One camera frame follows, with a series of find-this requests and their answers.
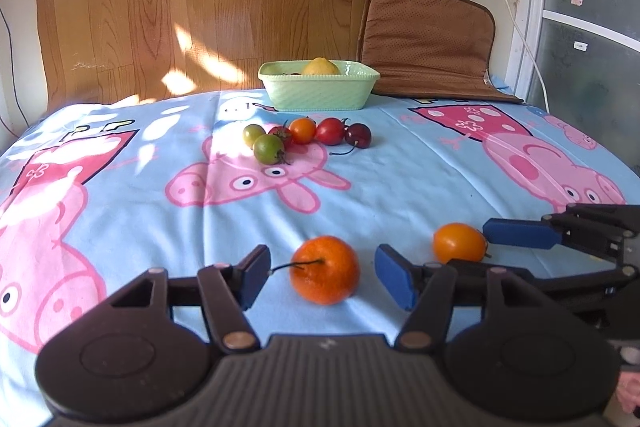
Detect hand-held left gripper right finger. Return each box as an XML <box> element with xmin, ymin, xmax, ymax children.
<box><xmin>375</xmin><ymin>244</ymin><xmax>555</xmax><ymax>351</ymax></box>

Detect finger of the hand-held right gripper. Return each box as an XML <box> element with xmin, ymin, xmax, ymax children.
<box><xmin>484</xmin><ymin>204</ymin><xmax>640</xmax><ymax>264</ymax></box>
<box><xmin>445</xmin><ymin>258</ymin><xmax>640</xmax><ymax>304</ymax></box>

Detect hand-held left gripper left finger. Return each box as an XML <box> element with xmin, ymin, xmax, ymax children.
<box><xmin>95</xmin><ymin>245</ymin><xmax>272</xmax><ymax>354</ymax></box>

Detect large orange cherry tomato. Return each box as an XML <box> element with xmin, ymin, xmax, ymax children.
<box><xmin>433</xmin><ymin>223</ymin><xmax>488</xmax><ymax>264</ymax></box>

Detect mandarin orange with stem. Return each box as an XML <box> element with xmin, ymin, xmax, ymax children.
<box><xmin>270</xmin><ymin>235</ymin><xmax>361</xmax><ymax>306</ymax></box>

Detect light green rectangular dish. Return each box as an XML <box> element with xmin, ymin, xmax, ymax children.
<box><xmin>258</xmin><ymin>60</ymin><xmax>381</xmax><ymax>112</ymax></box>

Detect cartoon pig printed blanket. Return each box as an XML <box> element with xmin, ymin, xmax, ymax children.
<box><xmin>0</xmin><ymin>88</ymin><xmax>640</xmax><ymax>408</ymax></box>

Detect green cherry tomato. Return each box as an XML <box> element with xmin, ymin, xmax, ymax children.
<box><xmin>243</xmin><ymin>124</ymin><xmax>266</xmax><ymax>149</ymax></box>
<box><xmin>253</xmin><ymin>134</ymin><xmax>287</xmax><ymax>166</ymax></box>

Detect dark red cherry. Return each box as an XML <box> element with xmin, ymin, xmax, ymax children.
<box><xmin>329</xmin><ymin>123</ymin><xmax>373</xmax><ymax>156</ymax></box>

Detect small red cherry tomato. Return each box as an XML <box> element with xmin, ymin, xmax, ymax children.
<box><xmin>269</xmin><ymin>126</ymin><xmax>294</xmax><ymax>152</ymax></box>

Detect small orange cherry tomato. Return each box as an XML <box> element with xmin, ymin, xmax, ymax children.
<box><xmin>289</xmin><ymin>118</ymin><xmax>317</xmax><ymax>145</ymax></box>

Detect frosted glass door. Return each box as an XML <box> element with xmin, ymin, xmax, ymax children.
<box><xmin>507</xmin><ymin>0</ymin><xmax>640</xmax><ymax>192</ymax></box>

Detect brown seat cushion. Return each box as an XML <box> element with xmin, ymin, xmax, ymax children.
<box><xmin>356</xmin><ymin>0</ymin><xmax>524</xmax><ymax>104</ymax></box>

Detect white power cable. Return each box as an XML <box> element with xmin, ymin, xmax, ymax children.
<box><xmin>469</xmin><ymin>0</ymin><xmax>551</xmax><ymax>114</ymax></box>

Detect thin black wall cable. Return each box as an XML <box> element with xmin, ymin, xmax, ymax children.
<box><xmin>0</xmin><ymin>7</ymin><xmax>27</xmax><ymax>130</ymax></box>

